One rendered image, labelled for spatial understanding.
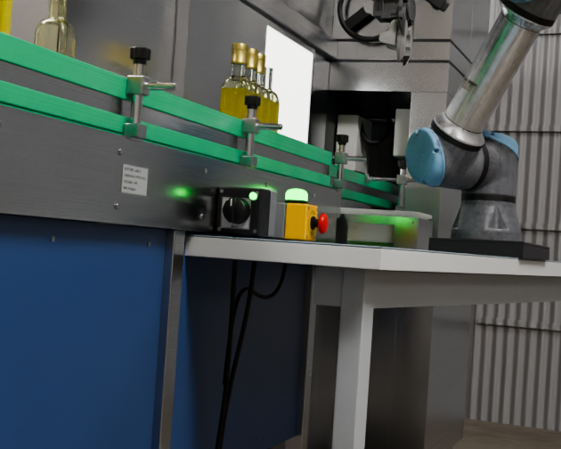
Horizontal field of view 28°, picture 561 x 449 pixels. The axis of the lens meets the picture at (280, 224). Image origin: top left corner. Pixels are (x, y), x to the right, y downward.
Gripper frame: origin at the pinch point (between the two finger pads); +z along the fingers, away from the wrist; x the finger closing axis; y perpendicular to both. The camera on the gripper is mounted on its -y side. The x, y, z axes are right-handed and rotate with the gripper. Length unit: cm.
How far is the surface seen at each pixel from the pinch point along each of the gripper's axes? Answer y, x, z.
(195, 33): 42.1, 20.8, -1.2
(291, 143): 16.4, 26.5, 22.7
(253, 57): 28.8, 19.4, 3.7
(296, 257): -4, 80, 46
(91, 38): 45, 61, 8
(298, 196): 10, 39, 34
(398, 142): 24, -100, 9
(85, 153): 15, 115, 34
